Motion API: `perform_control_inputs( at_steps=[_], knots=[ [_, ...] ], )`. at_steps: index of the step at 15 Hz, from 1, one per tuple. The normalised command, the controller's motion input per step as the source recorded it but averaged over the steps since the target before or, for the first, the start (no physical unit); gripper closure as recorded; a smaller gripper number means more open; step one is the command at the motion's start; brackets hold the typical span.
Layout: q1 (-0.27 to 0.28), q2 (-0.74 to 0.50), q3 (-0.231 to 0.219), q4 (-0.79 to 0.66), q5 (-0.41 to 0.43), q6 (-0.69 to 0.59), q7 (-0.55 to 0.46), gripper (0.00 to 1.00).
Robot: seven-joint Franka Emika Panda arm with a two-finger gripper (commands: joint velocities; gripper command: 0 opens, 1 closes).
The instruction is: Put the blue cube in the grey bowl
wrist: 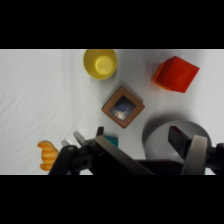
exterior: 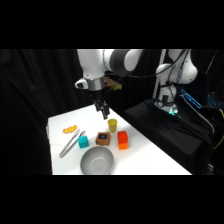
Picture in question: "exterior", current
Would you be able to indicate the green base light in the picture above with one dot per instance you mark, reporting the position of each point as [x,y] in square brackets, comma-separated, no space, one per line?
[173,111]

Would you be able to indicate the blue glowing frame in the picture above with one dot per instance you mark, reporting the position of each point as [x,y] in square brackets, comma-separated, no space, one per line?
[191,98]

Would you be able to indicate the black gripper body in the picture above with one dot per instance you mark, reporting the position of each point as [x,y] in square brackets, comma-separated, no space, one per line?
[97,95]

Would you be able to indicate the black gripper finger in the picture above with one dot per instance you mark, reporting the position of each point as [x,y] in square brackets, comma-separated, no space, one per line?
[105,112]
[97,107]

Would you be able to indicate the yellow cup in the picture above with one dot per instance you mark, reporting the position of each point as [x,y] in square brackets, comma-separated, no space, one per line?
[112,125]

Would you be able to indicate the blue cube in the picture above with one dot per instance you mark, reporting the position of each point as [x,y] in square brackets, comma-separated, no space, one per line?
[83,142]

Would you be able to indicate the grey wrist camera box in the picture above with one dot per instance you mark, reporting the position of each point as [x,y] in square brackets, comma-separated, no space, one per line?
[81,84]

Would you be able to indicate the orange bread-shaped toy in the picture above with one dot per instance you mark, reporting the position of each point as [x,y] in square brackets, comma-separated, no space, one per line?
[70,129]

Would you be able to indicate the silver metal tongs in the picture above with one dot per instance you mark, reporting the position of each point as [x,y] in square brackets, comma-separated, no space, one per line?
[69,145]

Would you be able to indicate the orange-red block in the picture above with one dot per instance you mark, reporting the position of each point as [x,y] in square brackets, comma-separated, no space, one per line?
[122,140]

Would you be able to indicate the black cloth-covered stand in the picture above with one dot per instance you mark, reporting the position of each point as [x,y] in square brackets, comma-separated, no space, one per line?
[166,133]

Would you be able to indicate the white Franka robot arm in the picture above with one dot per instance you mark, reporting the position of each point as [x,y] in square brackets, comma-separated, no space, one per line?
[91,65]

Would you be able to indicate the black curtain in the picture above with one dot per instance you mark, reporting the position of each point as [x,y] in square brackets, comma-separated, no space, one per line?
[30,110]

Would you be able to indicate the grey bowl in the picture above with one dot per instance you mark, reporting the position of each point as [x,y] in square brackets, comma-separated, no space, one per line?
[96,161]

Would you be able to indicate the blue lit device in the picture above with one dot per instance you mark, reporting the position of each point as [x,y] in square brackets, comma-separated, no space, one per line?
[216,101]

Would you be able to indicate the brown box with blue top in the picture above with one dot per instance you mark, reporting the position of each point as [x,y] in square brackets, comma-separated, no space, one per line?
[103,138]

